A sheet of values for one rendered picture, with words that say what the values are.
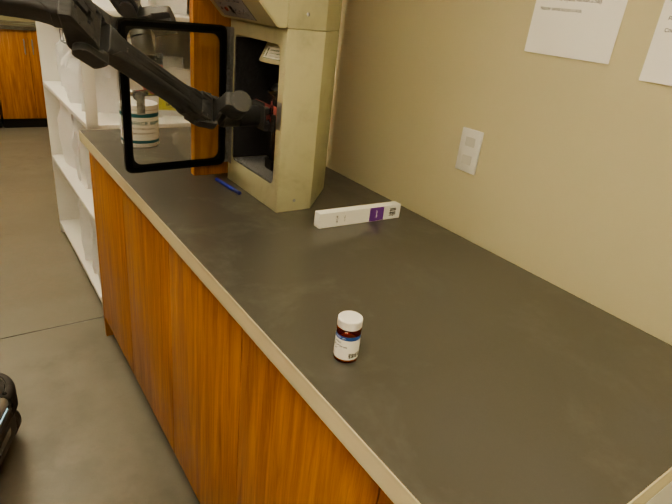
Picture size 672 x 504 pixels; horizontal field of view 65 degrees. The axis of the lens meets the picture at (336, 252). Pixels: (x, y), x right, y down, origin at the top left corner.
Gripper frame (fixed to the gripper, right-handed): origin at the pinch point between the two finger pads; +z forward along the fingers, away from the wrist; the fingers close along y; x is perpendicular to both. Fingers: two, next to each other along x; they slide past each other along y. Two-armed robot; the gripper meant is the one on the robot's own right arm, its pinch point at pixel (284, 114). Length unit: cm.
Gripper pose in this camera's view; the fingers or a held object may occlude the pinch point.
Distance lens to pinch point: 157.4
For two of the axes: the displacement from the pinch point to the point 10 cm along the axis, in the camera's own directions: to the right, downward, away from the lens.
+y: -5.5, -3.9, 7.4
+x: -0.9, 9.1, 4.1
